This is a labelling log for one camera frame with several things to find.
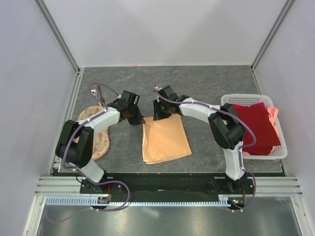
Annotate peach cloth napkin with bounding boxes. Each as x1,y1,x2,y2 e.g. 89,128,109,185
142,115,192,164

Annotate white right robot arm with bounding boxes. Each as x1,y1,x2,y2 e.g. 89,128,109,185
153,85,246,194

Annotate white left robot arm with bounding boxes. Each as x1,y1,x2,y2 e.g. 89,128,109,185
55,90,144,193

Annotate metal spoon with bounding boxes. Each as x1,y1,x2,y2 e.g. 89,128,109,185
91,88,103,107

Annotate floral oven mitt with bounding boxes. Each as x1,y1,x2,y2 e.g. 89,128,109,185
77,104,110,160

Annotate red cloth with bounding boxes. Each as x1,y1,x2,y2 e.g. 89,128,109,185
231,103,281,156

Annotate pink cloth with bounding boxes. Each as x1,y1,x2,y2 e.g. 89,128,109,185
242,106,281,156

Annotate white perforated plastic basket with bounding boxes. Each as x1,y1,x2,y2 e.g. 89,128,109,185
221,94,287,160

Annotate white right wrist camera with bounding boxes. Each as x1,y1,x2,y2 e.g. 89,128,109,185
155,84,162,91

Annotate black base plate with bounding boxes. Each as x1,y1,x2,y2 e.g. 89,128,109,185
80,173,254,202

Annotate grey slotted cable duct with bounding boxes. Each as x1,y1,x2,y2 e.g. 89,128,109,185
45,195,241,207

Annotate aluminium frame post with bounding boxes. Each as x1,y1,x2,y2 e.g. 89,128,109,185
34,0,80,74
251,0,295,72

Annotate right aluminium frame post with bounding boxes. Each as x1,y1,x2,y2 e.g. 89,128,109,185
251,0,295,72

